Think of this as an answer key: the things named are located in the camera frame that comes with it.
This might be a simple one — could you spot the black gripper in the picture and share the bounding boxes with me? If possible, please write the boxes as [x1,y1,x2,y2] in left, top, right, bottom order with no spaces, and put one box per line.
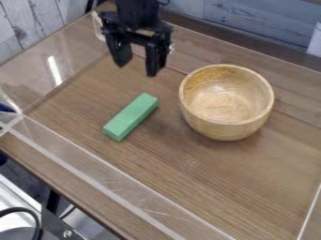
[98,11,172,77]

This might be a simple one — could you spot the green rectangular block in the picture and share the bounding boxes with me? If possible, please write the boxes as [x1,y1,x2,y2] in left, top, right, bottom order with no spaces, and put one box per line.
[102,93,159,142]

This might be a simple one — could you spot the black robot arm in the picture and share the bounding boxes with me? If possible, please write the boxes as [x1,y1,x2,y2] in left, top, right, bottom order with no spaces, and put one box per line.
[98,0,172,77]

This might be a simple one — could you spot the light wooden bowl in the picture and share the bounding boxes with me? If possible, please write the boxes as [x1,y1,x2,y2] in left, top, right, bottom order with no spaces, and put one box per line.
[179,64,274,142]

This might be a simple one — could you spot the blue object at left edge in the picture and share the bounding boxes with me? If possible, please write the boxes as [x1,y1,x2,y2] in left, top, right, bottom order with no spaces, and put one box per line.
[0,102,15,113]

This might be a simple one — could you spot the black table leg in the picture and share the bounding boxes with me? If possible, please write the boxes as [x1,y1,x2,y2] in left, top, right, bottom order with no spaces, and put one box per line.
[45,190,60,215]

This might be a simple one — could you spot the clear acrylic corner bracket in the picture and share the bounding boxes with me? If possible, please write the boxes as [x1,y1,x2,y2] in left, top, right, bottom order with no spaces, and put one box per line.
[89,11,105,42]

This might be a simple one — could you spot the clear acrylic barrier wall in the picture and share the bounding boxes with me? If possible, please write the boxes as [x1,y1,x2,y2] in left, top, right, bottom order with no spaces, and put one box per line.
[0,18,321,240]

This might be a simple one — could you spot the black cable loop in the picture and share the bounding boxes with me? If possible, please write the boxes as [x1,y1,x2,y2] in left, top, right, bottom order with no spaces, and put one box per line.
[0,206,44,240]

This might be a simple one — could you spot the black metal bracket with screw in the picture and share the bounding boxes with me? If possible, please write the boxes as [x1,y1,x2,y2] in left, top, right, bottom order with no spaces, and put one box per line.
[38,207,86,240]

